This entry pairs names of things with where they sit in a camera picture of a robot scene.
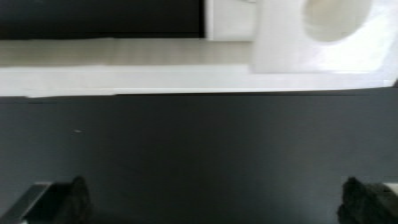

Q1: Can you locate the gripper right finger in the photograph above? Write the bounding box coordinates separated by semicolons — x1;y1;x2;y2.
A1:
338;177;398;224

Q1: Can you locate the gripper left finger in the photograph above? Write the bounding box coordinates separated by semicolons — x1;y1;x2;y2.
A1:
0;176;93;224

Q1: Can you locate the white lamp base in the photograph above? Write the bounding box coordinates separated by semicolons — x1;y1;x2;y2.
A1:
205;0;398;74

